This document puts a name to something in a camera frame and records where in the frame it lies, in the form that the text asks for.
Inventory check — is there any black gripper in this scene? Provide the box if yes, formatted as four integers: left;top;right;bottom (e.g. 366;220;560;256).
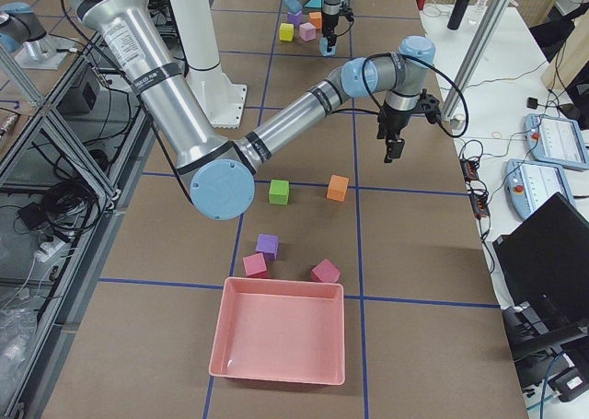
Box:
376;110;410;163
321;12;340;53

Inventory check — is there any light blue block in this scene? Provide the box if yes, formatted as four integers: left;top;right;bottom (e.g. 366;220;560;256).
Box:
319;38;337;57

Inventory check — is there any light pink foam block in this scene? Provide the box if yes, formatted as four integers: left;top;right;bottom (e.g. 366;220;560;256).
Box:
298;22;317;42

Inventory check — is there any orange block near turquoise bin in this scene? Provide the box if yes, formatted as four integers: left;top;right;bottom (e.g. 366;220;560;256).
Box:
308;11;322;29

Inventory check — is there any purple block near turquoise bin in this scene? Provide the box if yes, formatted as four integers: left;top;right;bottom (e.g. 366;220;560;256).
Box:
287;11;303;27

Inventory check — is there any yellow foam block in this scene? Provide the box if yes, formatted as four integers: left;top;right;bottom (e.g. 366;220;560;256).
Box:
279;22;295;42

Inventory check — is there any orange block near green block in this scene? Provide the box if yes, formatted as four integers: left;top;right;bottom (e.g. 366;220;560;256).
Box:
326;174;349;202

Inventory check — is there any green foam block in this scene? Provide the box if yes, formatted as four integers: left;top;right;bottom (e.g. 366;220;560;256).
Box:
269;179;290;205

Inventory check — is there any black water bottle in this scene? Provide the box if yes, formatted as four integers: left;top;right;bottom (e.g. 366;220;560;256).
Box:
446;0;470;30

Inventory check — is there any lower teach pendant tablet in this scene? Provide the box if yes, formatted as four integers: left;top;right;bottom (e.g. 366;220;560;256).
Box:
505;158;575;219

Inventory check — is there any teach pendant tablet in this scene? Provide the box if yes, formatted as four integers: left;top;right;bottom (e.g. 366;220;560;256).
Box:
523;114;588;170
505;158;575;219

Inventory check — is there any magenta block near pink bin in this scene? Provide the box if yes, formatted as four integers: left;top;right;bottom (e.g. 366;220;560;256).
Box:
311;259;341;283

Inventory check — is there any upper teach pendant tablet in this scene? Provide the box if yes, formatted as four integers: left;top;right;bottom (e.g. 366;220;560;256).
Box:
523;114;588;170

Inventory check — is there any purple block near pink bin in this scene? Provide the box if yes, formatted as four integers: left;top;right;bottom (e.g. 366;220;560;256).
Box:
256;234;279;261

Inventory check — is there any crimson block beside purple block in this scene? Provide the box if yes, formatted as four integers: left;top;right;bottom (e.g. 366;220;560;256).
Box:
242;253;269;279

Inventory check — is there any black laptop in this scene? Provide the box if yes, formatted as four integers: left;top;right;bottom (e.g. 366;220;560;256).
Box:
493;192;588;320

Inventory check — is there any pink plastic bin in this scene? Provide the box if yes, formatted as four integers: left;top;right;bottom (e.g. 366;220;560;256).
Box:
209;277;345;386

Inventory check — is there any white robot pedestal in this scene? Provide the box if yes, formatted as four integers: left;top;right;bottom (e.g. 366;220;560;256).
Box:
169;0;248;129

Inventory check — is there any aluminium frame post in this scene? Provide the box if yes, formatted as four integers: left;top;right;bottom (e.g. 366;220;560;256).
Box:
442;0;510;122

